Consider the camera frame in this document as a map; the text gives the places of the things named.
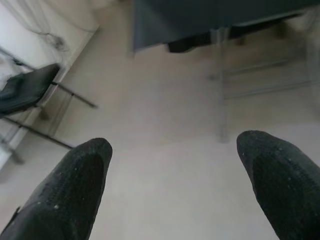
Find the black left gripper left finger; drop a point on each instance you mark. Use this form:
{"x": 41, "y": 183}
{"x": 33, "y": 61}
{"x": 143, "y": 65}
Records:
{"x": 62, "y": 195}

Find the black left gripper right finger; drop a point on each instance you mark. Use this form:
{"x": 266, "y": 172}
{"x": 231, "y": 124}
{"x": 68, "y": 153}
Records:
{"x": 285, "y": 190}

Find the black folding chair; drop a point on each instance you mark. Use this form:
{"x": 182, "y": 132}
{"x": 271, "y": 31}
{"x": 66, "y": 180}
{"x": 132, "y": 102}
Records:
{"x": 25, "y": 90}

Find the white curtain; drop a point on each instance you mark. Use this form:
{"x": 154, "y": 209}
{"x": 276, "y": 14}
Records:
{"x": 62, "y": 12}

